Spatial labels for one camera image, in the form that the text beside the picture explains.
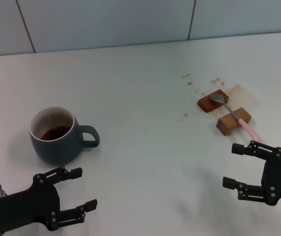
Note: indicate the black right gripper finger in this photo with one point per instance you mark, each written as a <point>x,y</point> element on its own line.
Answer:
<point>238,148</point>
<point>230,182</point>

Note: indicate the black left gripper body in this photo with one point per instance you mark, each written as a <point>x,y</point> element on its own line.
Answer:
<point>24,209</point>

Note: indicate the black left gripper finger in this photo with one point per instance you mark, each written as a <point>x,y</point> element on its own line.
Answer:
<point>75,172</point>
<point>91,206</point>

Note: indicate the grey ceramic mug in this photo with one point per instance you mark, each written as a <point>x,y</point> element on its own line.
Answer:
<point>54,150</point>

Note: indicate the light brown wooden block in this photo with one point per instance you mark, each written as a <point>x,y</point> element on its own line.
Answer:
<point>225,124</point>

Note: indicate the dark stained wooden block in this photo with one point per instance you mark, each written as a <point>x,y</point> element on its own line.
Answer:
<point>208,104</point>

